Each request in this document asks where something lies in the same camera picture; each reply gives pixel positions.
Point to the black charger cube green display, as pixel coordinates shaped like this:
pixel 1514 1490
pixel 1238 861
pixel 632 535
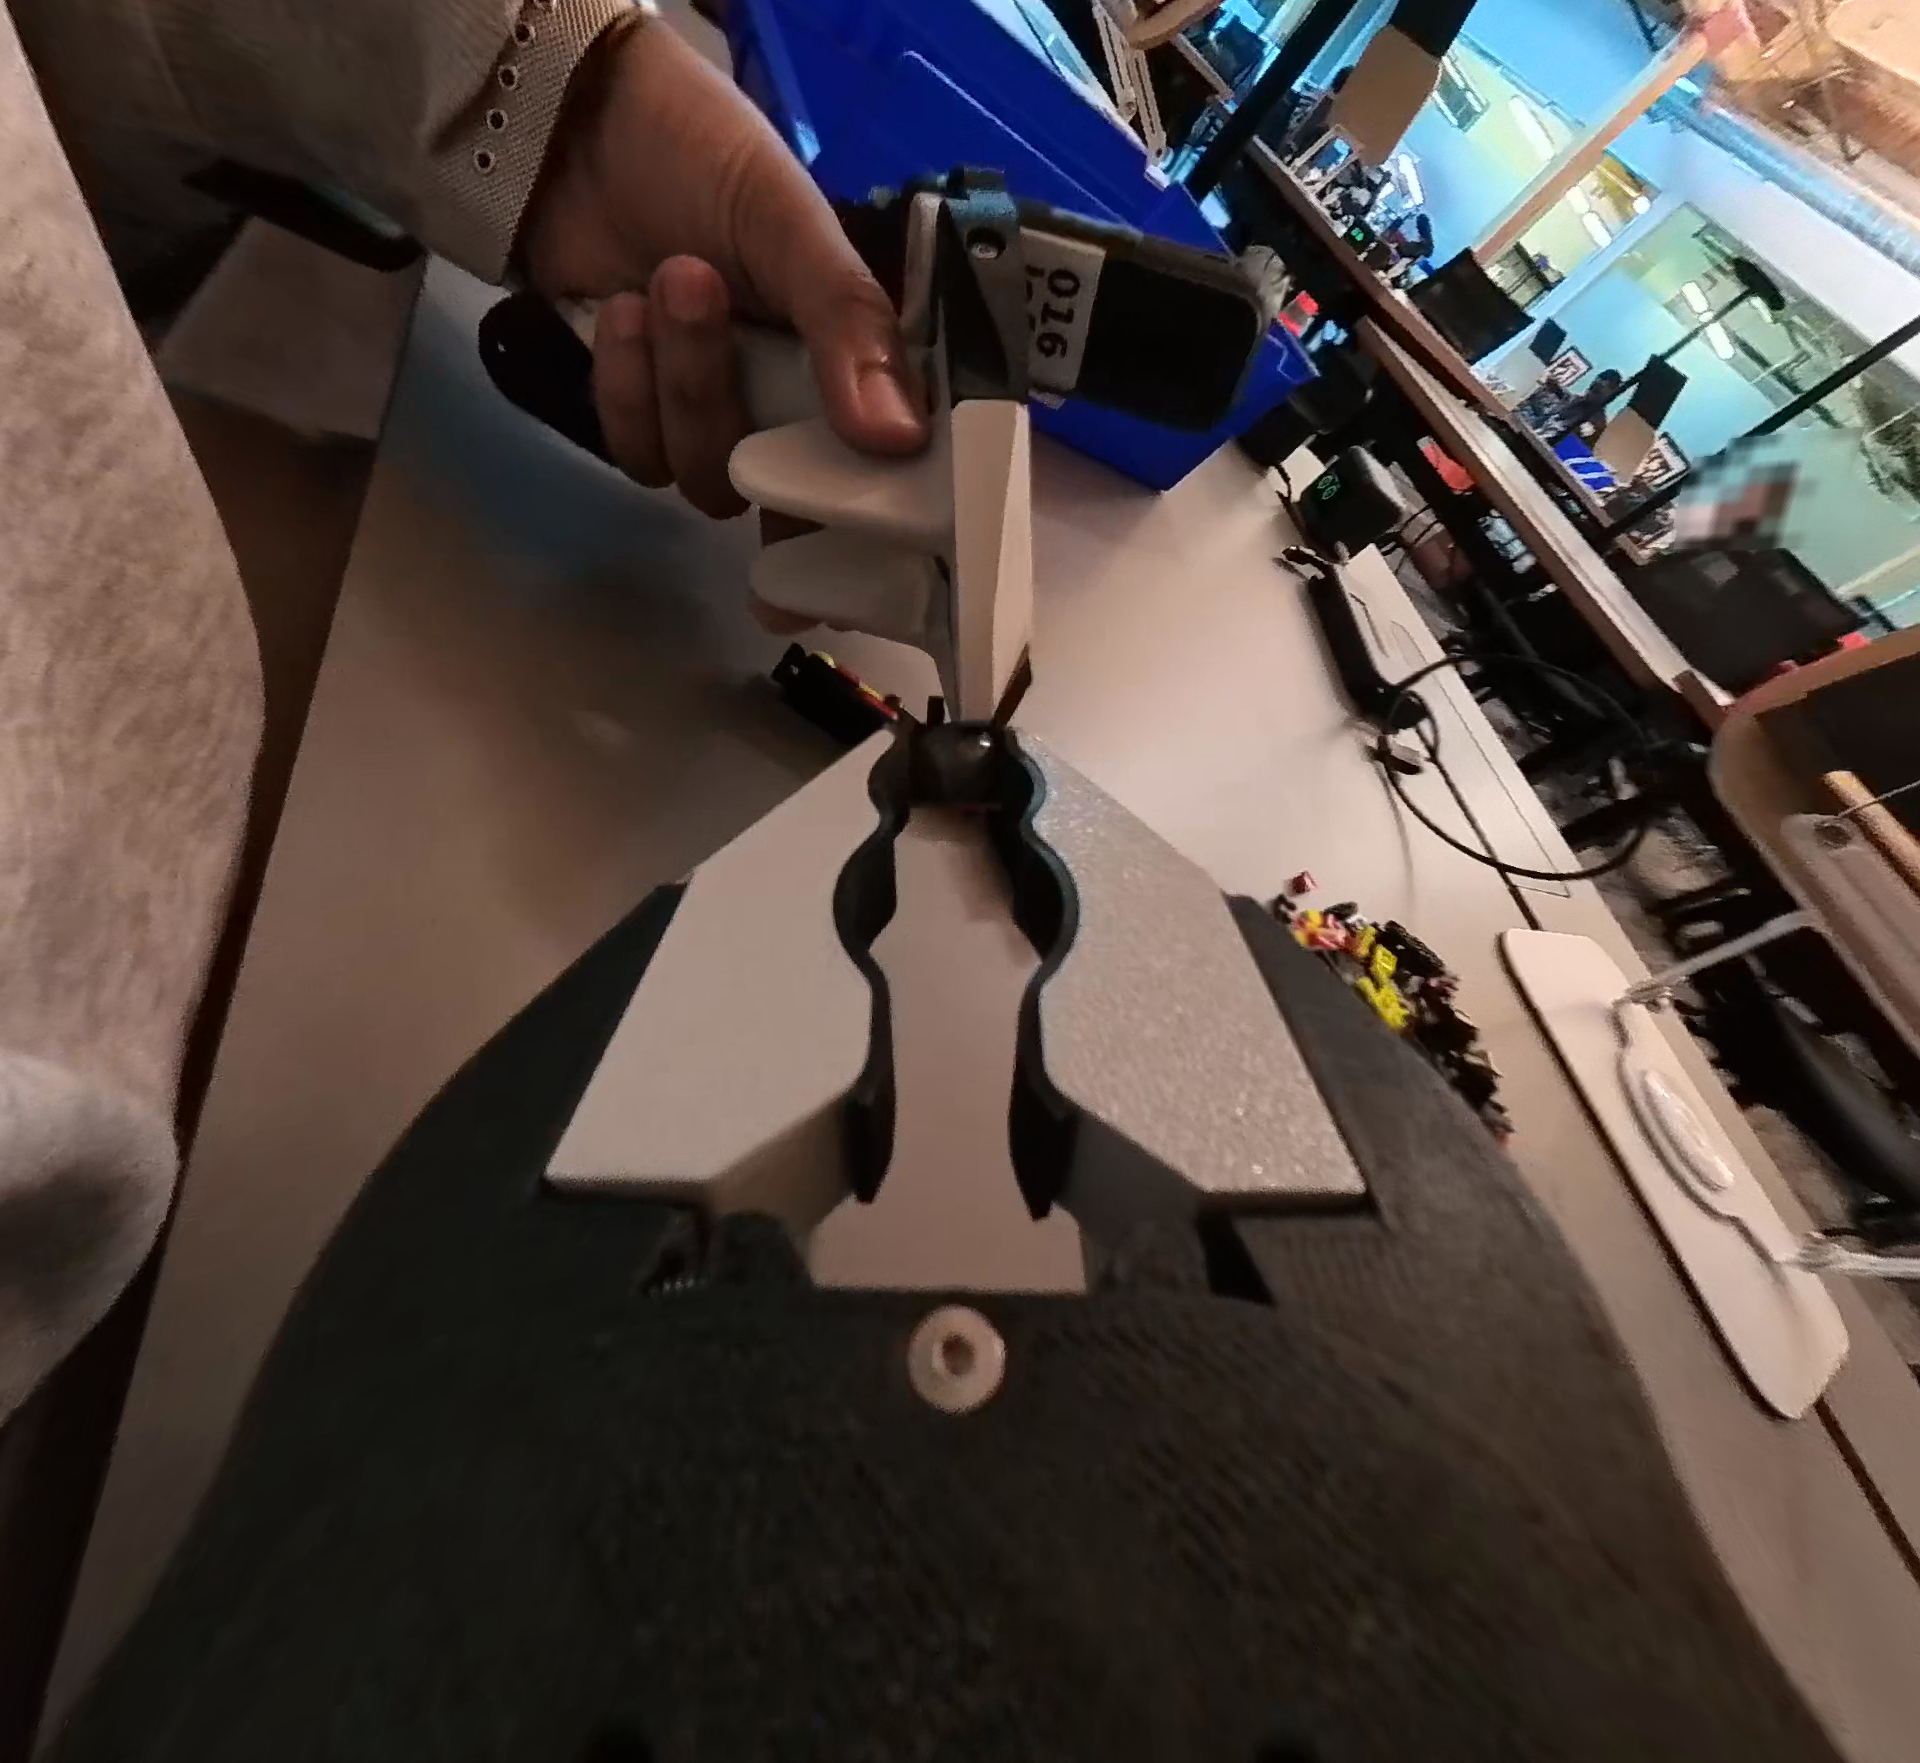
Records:
pixel 1347 498

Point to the black lego assembly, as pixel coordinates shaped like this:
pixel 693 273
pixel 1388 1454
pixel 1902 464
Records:
pixel 953 761

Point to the large blue storage bin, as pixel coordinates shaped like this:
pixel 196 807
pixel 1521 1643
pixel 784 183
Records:
pixel 901 68

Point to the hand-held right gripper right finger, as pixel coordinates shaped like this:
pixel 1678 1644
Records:
pixel 1185 1044

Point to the person's left forearm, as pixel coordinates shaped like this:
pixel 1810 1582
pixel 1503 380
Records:
pixel 301 22

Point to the background wooden desk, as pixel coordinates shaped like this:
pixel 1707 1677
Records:
pixel 1502 442

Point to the pile of loose lego pieces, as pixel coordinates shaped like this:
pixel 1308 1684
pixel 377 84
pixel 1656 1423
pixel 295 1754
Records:
pixel 1397 982

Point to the flat black hub box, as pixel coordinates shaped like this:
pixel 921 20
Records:
pixel 1373 637

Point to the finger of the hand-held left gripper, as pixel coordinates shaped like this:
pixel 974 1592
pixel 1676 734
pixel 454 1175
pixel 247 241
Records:
pixel 990 548

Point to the person's left hand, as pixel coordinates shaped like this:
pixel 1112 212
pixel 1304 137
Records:
pixel 690 233

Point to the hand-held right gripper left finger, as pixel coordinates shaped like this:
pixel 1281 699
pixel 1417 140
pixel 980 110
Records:
pixel 735 1044

